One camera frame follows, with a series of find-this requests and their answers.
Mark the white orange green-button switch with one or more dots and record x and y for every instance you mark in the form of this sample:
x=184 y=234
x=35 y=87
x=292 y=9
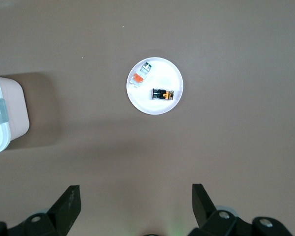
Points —
x=138 y=77

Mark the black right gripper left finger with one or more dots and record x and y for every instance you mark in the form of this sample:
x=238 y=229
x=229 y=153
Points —
x=64 y=209

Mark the white lidded storage box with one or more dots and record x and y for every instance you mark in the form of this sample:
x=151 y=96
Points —
x=12 y=110

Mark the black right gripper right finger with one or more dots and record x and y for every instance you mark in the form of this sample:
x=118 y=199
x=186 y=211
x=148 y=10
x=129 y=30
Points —
x=204 y=209

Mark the black orange push-button switch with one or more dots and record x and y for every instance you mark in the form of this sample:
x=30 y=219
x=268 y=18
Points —
x=162 y=94

